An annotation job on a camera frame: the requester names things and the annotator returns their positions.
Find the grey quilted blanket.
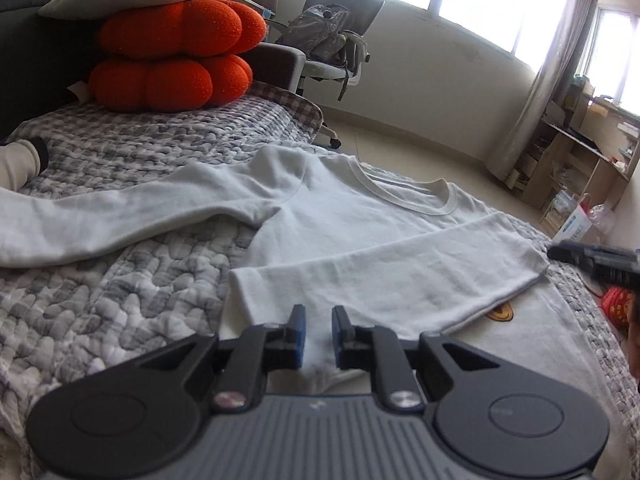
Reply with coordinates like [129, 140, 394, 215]
[0, 92, 640, 466]

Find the red bag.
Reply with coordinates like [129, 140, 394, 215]
[600, 285, 638, 333]

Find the wooden shelf unit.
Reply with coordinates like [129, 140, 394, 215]
[505, 77, 640, 233]

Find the narrow window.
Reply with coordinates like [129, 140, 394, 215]
[582, 5, 640, 121]

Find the plain grey curtain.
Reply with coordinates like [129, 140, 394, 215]
[487, 0, 603, 181]

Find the white paper bag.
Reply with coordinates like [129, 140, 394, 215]
[552, 202, 616, 246]

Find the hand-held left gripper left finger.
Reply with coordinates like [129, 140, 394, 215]
[137, 304, 307, 411]

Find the checkered bed sheet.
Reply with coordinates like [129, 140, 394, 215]
[247, 80, 326, 146]

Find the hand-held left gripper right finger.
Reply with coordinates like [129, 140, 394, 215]
[331, 305, 506, 411]

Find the grey office chair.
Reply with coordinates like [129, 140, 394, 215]
[275, 0, 386, 150]

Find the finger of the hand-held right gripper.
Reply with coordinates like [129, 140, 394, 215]
[546, 241, 596, 267]

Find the white sweatshirt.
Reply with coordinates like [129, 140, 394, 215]
[0, 145, 633, 480]

